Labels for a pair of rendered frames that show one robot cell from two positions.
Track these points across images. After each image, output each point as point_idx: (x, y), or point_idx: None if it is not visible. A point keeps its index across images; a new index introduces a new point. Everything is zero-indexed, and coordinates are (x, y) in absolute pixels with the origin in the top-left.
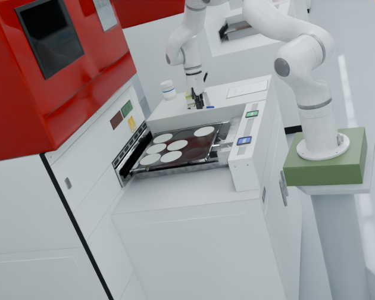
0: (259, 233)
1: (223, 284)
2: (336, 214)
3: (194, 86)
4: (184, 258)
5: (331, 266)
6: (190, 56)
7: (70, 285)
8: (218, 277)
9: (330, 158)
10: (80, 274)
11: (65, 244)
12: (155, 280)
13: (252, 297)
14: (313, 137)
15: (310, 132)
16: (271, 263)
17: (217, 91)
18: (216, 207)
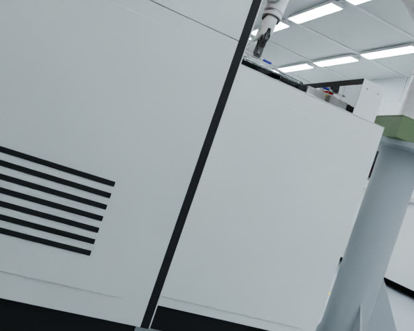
0: (361, 169)
1: (285, 223)
2: (406, 193)
3: (273, 28)
4: (267, 164)
5: (366, 257)
6: (284, 0)
7: (162, 90)
8: (286, 209)
9: None
10: (198, 79)
11: (215, 21)
12: (203, 181)
13: (303, 256)
14: None
15: None
16: (349, 215)
17: None
18: (343, 115)
